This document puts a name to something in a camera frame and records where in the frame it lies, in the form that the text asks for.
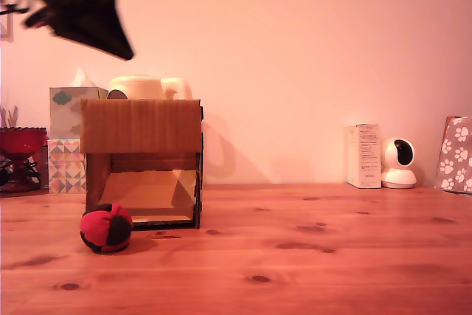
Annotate red and black footbag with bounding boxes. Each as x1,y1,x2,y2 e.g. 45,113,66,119
80,202,133,255

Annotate cardboard dice tower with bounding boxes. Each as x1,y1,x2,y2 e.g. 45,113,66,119
80,98,204,230

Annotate white tissue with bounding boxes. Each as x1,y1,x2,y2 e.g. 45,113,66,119
69,66,97,89

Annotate cream plastic jug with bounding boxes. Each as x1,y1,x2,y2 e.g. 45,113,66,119
108,75,193,101

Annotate cloud print tissue box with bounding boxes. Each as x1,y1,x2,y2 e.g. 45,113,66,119
49,86,109,140

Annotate dry plant stalks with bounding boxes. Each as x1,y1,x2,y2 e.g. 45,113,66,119
0,105,19,130

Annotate red glass footed bowl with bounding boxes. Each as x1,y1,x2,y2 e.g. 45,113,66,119
0,126,49,193

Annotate triangle pattern tissue box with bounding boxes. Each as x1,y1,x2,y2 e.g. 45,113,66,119
47,139,88,195

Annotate white printed carton box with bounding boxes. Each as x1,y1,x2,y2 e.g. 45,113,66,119
345,123,382,190

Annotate grey paw print bag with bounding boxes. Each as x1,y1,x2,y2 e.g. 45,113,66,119
433,115,472,195

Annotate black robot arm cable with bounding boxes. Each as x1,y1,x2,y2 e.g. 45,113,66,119
0,2,30,16

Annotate white wall fixture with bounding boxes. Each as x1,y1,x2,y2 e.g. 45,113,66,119
0,15,15,44

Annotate thin black cable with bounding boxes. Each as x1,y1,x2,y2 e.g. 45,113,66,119
0,158,41,187

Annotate small white round camera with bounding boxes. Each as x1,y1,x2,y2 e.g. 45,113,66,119
380,137,417,190

